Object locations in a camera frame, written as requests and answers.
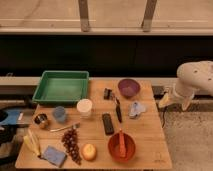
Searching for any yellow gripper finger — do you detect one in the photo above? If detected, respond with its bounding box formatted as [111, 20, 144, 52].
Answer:
[158, 93, 172, 108]
[181, 99, 192, 111]

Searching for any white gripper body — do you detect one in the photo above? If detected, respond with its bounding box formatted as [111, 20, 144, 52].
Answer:
[169, 84, 194, 104]

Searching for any silver metal fork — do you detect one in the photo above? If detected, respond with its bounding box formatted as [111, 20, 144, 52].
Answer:
[50, 123, 80, 132]

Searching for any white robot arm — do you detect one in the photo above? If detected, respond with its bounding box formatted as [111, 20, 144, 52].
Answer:
[158, 61, 213, 111]

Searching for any white paper cup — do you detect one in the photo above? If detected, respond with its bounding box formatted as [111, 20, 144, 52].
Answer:
[77, 99, 93, 117]

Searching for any blue plastic cup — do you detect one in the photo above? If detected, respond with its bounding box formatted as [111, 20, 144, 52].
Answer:
[53, 106, 66, 123]

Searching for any small metal cup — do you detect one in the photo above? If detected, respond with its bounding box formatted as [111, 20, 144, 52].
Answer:
[34, 113, 49, 129]

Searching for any crumpled blue cloth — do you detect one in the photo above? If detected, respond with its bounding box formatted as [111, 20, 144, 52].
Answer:
[129, 101, 146, 119]

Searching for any purple bowl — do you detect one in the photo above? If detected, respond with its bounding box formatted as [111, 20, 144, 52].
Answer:
[118, 79, 140, 98]

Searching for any small black box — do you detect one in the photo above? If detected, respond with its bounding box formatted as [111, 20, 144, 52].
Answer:
[104, 88, 112, 100]

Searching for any black remote control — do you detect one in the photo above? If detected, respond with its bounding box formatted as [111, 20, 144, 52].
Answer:
[102, 113, 114, 135]

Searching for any orange carrot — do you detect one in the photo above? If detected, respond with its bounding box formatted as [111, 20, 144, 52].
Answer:
[119, 129, 126, 158]

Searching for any red bowl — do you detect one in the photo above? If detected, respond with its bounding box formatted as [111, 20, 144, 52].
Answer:
[108, 133, 136, 163]

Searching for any yellow apple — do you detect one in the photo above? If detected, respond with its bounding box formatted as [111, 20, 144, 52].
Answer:
[81, 144, 97, 161]

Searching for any bunch of dark grapes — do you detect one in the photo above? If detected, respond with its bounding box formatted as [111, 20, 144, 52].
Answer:
[61, 128, 81, 165]

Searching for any green plastic tray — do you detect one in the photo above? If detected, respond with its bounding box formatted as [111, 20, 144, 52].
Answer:
[32, 71, 89, 105]

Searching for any blue sponge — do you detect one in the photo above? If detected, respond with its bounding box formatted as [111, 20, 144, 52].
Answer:
[43, 146, 67, 167]

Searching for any yellow banana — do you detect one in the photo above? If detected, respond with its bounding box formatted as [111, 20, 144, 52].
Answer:
[24, 130, 41, 158]

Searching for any blue object left of table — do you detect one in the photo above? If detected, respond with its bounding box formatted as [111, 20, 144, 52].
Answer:
[0, 108, 22, 126]

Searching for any black handled knife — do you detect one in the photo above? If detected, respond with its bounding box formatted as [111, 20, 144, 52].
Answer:
[115, 97, 122, 123]

